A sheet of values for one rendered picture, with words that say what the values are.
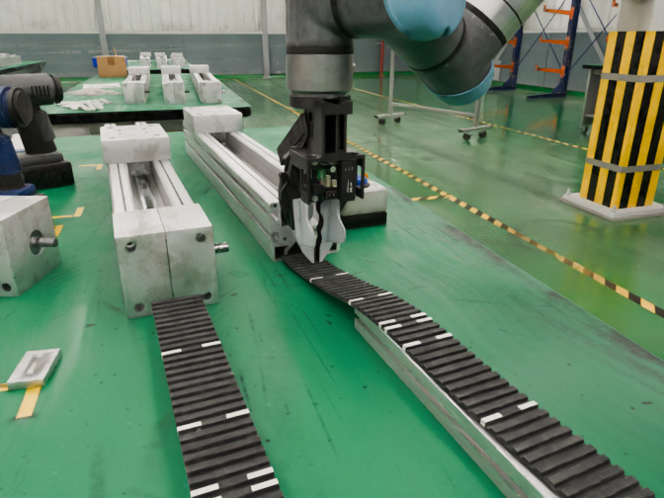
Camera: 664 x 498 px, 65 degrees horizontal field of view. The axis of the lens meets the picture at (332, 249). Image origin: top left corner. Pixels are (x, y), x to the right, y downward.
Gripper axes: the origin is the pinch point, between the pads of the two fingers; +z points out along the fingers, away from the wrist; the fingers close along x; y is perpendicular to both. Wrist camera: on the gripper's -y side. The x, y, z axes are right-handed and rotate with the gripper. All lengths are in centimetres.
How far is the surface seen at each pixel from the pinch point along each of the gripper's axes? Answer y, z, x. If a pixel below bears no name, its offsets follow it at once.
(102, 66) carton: -395, -7, -19
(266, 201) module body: -5.5, -5.8, -4.7
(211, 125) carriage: -61, -8, -1
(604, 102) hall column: -190, 9, 271
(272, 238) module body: -4.4, -0.8, -4.4
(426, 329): 24.9, -1.3, 1.4
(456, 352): 28.9, -1.1, 1.8
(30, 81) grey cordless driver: -59, -18, -35
